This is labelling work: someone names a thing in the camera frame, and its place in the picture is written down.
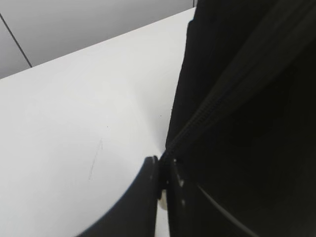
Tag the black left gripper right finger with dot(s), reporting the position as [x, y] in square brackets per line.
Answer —
[180, 201]

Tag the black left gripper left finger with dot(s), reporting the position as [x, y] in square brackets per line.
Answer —
[134, 214]

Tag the black tote bag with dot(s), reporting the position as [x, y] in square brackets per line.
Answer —
[243, 121]

